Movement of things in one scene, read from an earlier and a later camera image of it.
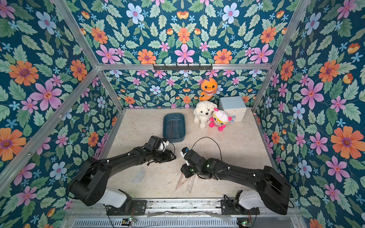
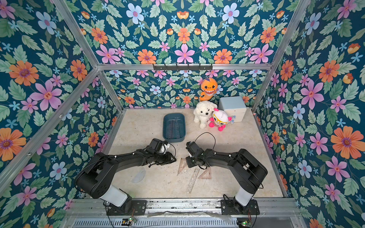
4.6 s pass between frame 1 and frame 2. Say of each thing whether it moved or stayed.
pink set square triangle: moved
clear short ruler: stayed
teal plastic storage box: stayed
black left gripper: stayed
